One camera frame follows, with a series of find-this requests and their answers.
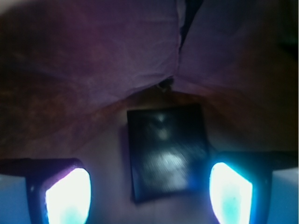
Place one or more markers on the brown paper bag bin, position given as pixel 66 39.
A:
pixel 69 69

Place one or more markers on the black box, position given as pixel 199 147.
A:
pixel 168 150

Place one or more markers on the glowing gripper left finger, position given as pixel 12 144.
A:
pixel 44 191

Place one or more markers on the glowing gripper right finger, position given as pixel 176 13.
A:
pixel 255 187

